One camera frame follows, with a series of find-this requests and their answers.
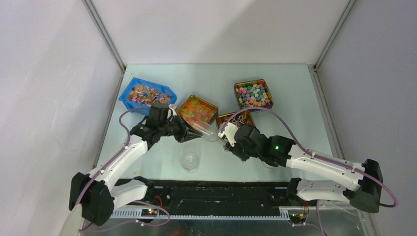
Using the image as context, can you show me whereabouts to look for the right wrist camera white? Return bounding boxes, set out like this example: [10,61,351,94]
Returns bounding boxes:
[218,122,238,147]

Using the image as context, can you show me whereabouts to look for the gold tin orange gummies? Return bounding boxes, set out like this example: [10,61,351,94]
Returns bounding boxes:
[177,95,219,125]

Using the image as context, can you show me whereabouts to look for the white jar lid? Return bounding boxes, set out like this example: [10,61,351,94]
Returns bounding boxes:
[262,162,277,169]

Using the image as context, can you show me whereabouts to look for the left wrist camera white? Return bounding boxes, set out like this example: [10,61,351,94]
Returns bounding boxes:
[168,104,177,119]

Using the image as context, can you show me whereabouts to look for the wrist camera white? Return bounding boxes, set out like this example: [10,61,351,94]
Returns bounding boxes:
[218,122,238,147]
[168,104,177,119]

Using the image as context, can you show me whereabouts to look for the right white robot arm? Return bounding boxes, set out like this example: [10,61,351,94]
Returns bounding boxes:
[218,123,383,213]

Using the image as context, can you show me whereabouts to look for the blue plastic candy bin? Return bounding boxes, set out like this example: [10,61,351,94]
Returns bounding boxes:
[118,77,177,116]

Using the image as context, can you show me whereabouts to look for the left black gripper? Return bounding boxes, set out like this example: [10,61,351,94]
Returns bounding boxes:
[159,113,203,143]

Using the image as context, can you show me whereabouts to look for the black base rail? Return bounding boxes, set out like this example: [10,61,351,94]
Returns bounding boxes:
[89,177,313,217]

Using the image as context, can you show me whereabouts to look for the gold tin pastel candies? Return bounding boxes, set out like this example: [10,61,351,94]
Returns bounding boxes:
[234,79,274,109]

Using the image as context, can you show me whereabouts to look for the clear plastic scoop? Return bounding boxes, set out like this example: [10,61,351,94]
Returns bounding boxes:
[192,120,224,146]

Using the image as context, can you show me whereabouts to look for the clear plastic jar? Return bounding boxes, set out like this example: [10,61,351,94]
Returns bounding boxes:
[180,146,201,173]

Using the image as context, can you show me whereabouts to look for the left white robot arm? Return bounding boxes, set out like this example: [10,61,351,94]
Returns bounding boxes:
[68,103,202,226]

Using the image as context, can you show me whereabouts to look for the gold tin with lollipops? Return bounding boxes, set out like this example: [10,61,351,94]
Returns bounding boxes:
[215,111,255,129]

